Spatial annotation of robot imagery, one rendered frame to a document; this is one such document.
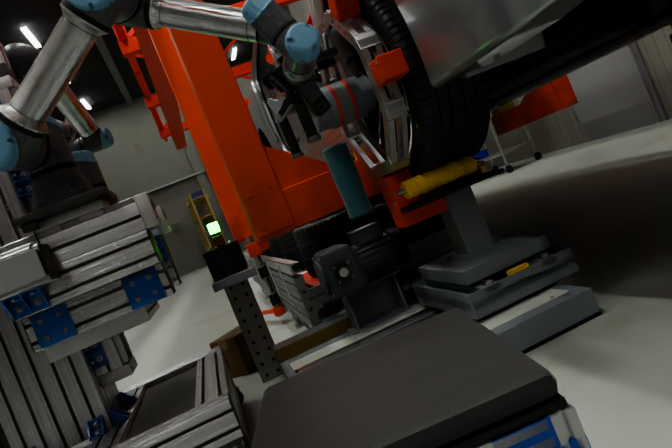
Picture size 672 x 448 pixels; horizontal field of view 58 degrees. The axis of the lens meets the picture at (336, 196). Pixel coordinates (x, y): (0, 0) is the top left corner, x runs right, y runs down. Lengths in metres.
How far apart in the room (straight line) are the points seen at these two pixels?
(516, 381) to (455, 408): 0.07
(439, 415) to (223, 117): 1.87
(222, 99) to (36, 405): 1.23
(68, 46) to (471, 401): 1.17
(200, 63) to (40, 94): 1.00
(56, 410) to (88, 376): 0.12
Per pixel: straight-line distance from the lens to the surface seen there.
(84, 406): 1.86
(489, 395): 0.65
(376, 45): 1.78
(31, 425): 1.90
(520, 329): 1.71
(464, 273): 1.85
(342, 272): 2.17
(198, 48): 2.45
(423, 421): 0.65
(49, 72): 1.52
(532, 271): 1.89
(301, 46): 1.31
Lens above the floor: 0.58
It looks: level
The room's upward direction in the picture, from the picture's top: 22 degrees counter-clockwise
